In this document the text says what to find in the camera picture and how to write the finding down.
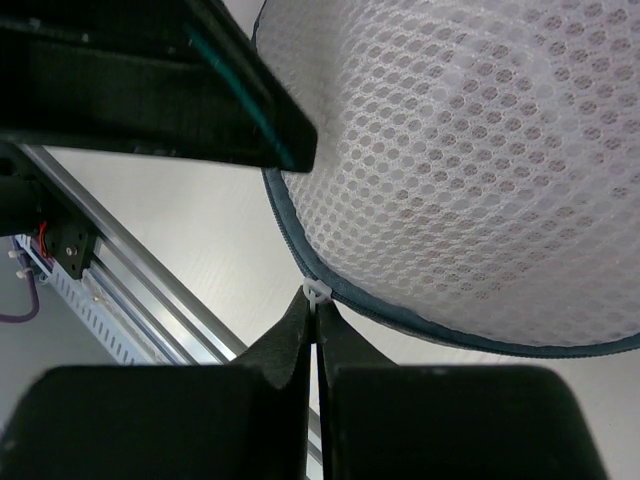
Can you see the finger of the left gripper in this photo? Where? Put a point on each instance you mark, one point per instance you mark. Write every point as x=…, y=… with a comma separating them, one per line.
x=161, y=78

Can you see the white mesh bag blue zipper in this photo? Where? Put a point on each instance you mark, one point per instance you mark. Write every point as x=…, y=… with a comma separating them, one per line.
x=476, y=180

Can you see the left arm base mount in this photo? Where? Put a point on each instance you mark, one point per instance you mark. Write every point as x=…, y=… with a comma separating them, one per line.
x=67, y=240

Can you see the aluminium rail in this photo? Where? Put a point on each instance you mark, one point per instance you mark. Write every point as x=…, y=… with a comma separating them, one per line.
x=189, y=252

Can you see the white slotted cable duct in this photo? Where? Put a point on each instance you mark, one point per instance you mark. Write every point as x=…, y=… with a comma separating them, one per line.
x=97, y=309

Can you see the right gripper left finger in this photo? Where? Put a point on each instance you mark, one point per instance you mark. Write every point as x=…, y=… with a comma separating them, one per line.
x=246, y=419

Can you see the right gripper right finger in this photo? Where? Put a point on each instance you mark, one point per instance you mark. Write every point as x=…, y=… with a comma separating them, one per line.
x=381, y=420

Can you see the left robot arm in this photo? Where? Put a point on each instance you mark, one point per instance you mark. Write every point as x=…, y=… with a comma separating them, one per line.
x=20, y=200

